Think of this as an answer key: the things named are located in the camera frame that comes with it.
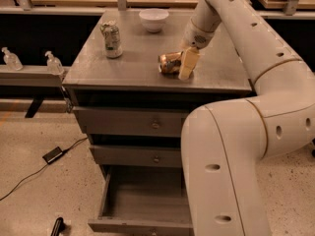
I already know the clear pump bottle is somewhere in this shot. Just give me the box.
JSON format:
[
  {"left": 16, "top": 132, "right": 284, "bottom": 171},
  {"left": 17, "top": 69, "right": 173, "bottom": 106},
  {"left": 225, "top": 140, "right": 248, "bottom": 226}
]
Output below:
[
  {"left": 1, "top": 47, "right": 23, "bottom": 71},
  {"left": 45, "top": 51, "right": 64, "bottom": 76}
]

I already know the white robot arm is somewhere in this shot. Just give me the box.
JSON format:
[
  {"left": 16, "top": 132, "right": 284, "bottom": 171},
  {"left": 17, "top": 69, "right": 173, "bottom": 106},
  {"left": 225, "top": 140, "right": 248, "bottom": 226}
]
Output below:
[{"left": 181, "top": 0, "right": 315, "bottom": 236}]

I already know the grey wooden drawer cabinet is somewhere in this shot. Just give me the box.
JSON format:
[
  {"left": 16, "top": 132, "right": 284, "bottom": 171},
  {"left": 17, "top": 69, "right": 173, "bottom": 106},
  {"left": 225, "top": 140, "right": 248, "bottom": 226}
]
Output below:
[{"left": 62, "top": 9, "right": 253, "bottom": 182}]

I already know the grey open bottom drawer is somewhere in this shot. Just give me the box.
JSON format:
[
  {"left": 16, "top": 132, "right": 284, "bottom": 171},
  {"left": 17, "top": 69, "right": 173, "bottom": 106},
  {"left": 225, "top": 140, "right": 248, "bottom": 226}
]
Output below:
[{"left": 89, "top": 166, "right": 194, "bottom": 236}]

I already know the black power cable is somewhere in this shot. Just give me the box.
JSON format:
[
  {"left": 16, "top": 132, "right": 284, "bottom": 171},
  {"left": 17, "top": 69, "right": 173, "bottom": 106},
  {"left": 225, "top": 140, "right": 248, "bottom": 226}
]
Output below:
[{"left": 0, "top": 137, "right": 89, "bottom": 203}]

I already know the white ceramic bowl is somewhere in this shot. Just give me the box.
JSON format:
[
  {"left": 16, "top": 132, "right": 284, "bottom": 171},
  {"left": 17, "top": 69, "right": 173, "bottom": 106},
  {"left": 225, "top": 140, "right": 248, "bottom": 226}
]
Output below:
[{"left": 139, "top": 8, "right": 169, "bottom": 32}]

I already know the black cylindrical object on floor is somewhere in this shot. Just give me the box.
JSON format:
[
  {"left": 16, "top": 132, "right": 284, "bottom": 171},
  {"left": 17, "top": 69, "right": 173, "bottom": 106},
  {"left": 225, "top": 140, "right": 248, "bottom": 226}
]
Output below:
[{"left": 50, "top": 217, "right": 65, "bottom": 236}]

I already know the black power adapter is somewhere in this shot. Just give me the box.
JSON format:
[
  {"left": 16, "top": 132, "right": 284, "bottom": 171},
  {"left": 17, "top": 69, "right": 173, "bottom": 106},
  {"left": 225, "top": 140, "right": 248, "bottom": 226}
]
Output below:
[{"left": 42, "top": 147, "right": 63, "bottom": 164}]

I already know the grey top drawer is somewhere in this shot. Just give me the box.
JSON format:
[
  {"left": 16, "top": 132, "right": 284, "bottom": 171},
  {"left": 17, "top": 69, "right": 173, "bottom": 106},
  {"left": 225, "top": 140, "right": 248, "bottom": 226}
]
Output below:
[{"left": 74, "top": 106, "right": 188, "bottom": 138}]

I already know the grey middle drawer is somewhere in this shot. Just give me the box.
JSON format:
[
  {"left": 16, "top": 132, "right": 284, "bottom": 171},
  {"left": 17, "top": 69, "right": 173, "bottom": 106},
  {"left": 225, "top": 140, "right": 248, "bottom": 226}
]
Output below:
[{"left": 90, "top": 146, "right": 182, "bottom": 168}]

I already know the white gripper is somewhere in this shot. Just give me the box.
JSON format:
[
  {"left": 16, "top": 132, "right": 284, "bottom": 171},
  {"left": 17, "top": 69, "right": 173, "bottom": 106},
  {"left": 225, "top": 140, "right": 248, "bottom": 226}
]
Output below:
[{"left": 178, "top": 17, "right": 217, "bottom": 80}]

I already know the clear pump bottle far left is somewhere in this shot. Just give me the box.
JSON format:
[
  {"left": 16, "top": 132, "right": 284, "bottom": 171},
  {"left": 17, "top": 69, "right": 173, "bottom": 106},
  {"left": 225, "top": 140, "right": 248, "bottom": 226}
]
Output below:
[{"left": 1, "top": 47, "right": 23, "bottom": 71}]

